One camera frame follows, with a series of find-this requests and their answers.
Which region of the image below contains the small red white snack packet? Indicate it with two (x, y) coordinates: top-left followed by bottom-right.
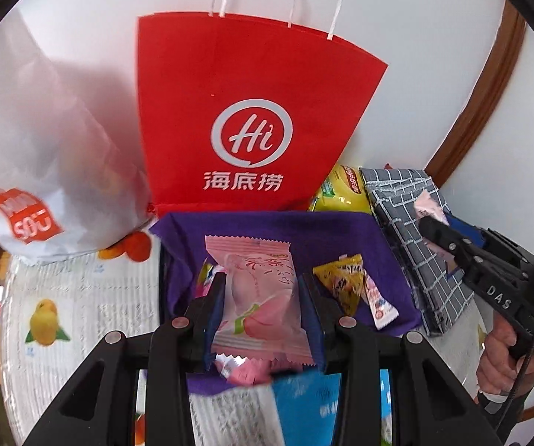
(362, 274), (398, 330)

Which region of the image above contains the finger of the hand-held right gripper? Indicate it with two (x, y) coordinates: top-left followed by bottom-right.
(446, 214), (491, 249)
(418, 216), (486, 284)

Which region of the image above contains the yellow triangular snack packet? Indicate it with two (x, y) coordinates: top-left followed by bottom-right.
(313, 255), (365, 317)

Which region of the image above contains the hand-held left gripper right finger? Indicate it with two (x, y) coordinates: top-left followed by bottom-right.
(299, 272), (500, 446)

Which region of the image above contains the grey checked cloth bag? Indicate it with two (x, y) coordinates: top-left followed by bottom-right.
(359, 166), (475, 335)

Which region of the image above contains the fruit print tablecloth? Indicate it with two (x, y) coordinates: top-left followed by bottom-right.
(0, 230), (495, 446)

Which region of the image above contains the panda print snack packet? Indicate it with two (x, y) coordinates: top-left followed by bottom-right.
(216, 355), (305, 386)

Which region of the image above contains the person's right hand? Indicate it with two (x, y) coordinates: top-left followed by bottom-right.
(476, 309), (534, 395)

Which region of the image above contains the pale pink snack packet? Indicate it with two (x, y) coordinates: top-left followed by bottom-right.
(413, 190), (460, 275)

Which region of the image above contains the red paper bag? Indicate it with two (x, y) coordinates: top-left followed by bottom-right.
(137, 0), (389, 217)

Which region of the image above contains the pink peach print snack packet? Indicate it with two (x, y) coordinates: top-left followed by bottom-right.
(204, 235), (319, 368)

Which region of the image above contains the white plastic shopping bag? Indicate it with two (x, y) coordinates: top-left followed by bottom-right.
(0, 7), (156, 266)

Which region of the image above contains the yellow chips bag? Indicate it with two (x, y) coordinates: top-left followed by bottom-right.
(308, 164), (372, 214)

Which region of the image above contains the blue tissue pack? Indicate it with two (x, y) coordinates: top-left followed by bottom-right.
(267, 369), (393, 446)

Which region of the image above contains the purple cloth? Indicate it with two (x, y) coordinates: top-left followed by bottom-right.
(148, 211), (423, 395)

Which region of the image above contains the brown wooden door frame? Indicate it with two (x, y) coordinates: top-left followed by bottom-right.
(422, 0), (528, 189)

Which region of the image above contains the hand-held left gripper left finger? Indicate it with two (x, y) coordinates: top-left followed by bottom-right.
(20, 272), (228, 446)

